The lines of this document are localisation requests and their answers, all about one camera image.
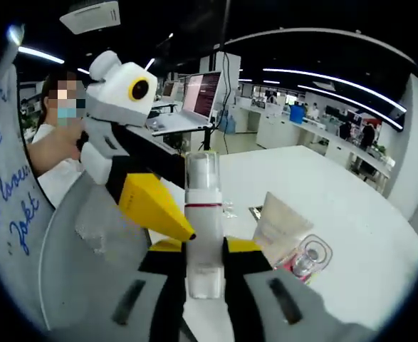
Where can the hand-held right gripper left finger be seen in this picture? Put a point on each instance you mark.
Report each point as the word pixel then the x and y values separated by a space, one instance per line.
pixel 166 285

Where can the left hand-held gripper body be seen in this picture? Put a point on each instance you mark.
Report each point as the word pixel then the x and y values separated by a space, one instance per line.
pixel 116 99

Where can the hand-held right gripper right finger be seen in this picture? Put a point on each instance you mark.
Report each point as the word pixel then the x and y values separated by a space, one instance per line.
pixel 248 285

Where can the slim white skincare bottle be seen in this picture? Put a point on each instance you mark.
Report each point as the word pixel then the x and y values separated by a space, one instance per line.
pixel 203 242

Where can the white skincare tube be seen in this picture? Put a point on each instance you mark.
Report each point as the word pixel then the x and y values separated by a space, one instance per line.
pixel 280 224

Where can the blue storage bin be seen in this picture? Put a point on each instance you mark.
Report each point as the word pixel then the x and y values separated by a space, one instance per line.
pixel 297 114

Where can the person's left hand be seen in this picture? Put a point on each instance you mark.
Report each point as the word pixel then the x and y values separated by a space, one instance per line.
pixel 77 147

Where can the small white laptop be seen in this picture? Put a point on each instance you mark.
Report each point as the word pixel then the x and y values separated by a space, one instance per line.
pixel 171 90

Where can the black laptop stand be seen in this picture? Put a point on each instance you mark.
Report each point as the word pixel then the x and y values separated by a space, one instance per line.
pixel 208 140

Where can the open white laptop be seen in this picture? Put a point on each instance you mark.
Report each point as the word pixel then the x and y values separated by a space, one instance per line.
pixel 198 96

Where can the grey office chair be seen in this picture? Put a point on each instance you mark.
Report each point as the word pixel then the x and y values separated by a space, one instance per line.
pixel 87 256

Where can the blue water jug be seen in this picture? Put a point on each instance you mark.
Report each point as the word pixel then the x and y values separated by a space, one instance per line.
pixel 227 124

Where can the ceiling air conditioner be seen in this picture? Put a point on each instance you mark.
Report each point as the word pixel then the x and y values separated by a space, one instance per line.
pixel 89 18

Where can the white shirt blue writing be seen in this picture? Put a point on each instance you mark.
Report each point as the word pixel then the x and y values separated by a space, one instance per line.
pixel 2 171

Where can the white office counter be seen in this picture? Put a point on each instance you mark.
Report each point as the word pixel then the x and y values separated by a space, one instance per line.
pixel 301 142

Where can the long ceiling light strip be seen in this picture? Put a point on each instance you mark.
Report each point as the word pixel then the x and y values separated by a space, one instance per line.
pixel 351 101
pixel 337 80

